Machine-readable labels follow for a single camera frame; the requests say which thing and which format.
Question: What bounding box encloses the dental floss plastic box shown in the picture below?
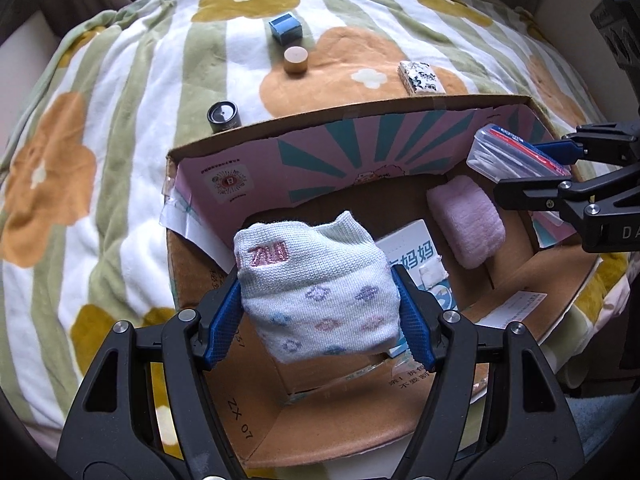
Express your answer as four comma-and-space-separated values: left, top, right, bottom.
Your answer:
466, 124, 570, 183

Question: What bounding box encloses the white patterned sock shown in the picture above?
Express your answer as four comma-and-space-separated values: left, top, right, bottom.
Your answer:
233, 211, 400, 364

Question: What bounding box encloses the pink rolled towel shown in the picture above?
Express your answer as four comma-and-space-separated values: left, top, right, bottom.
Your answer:
426, 174, 506, 270

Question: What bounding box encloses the floral striped fleece blanket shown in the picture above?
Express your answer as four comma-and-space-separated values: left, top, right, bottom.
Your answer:
1, 0, 602, 454

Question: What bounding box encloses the white blue product carton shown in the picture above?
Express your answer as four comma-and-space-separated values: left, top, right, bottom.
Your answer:
374, 218, 459, 361

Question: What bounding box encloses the blue white patterned box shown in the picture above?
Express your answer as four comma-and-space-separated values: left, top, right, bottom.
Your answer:
398, 61, 446, 96

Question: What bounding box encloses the dark blue small carton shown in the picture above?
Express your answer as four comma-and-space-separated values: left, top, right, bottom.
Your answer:
268, 13, 303, 47

